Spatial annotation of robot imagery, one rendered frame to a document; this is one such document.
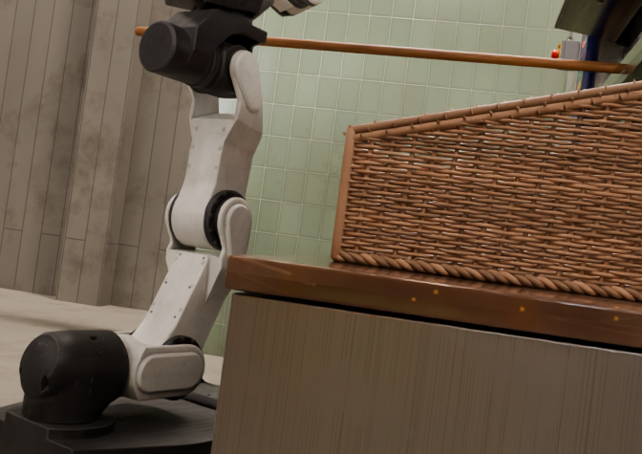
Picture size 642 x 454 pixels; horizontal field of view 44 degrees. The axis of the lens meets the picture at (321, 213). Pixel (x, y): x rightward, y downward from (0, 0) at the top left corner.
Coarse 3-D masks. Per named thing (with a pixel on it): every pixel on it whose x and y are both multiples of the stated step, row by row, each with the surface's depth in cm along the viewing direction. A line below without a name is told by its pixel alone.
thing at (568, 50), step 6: (564, 42) 312; (570, 42) 312; (576, 42) 311; (558, 48) 321; (564, 48) 312; (570, 48) 311; (576, 48) 311; (564, 54) 312; (570, 54) 311; (576, 54) 311
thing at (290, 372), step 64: (256, 256) 70; (320, 256) 102; (256, 320) 67; (320, 320) 66; (384, 320) 65; (448, 320) 64; (512, 320) 63; (576, 320) 62; (640, 320) 61; (256, 384) 67; (320, 384) 66; (384, 384) 65; (448, 384) 64; (512, 384) 63; (576, 384) 62; (640, 384) 62; (256, 448) 67; (320, 448) 66; (384, 448) 65; (448, 448) 64; (512, 448) 63; (576, 448) 62; (640, 448) 61
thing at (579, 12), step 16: (576, 0) 228; (592, 0) 225; (608, 0) 221; (624, 0) 218; (640, 0) 215; (560, 16) 246; (576, 16) 242; (592, 16) 238; (608, 16) 234; (624, 16) 230; (592, 32) 253; (608, 32) 248
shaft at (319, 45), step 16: (304, 48) 240; (320, 48) 239; (336, 48) 238; (352, 48) 237; (368, 48) 236; (384, 48) 235; (400, 48) 235; (416, 48) 234; (512, 64) 230; (528, 64) 228; (544, 64) 227; (560, 64) 227; (576, 64) 226; (592, 64) 225; (608, 64) 224
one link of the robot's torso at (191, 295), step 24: (240, 216) 180; (240, 240) 181; (168, 264) 188; (192, 264) 181; (216, 264) 179; (168, 288) 180; (192, 288) 177; (216, 288) 180; (168, 312) 176; (192, 312) 177; (216, 312) 183; (144, 336) 174; (168, 336) 172; (192, 336) 178
